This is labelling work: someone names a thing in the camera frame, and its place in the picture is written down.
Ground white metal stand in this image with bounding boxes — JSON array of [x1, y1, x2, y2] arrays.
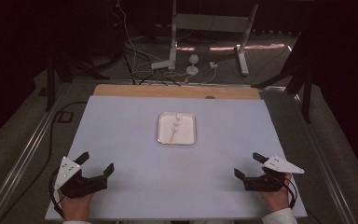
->
[[168, 0, 260, 77]]

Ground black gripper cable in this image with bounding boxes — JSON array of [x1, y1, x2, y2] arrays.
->
[[279, 176, 298, 210], [48, 167, 65, 218]]

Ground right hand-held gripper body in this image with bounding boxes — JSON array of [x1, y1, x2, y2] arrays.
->
[[243, 154, 306, 192]]

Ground white cable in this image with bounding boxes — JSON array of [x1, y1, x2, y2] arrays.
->
[[117, 0, 169, 82]]

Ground white power strip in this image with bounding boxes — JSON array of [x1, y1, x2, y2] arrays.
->
[[150, 59, 175, 70]]

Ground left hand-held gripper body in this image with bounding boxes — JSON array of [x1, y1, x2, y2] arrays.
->
[[53, 156, 109, 200]]

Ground person's right hand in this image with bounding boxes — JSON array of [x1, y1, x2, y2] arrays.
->
[[258, 173, 293, 214]]

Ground person's left hand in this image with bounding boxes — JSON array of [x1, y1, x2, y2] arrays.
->
[[57, 188, 95, 222]]

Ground black stand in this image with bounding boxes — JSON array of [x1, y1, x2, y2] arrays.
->
[[251, 31, 313, 124], [45, 24, 76, 112]]

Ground white square tray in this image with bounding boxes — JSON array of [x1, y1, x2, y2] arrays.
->
[[156, 111, 198, 147]]

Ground white table mat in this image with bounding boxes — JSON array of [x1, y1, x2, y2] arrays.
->
[[45, 94, 308, 222]]

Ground thin gold necklace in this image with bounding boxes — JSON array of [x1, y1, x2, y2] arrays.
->
[[168, 113, 183, 145]]

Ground small white round lamp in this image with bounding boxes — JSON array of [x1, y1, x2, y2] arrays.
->
[[186, 54, 200, 77]]

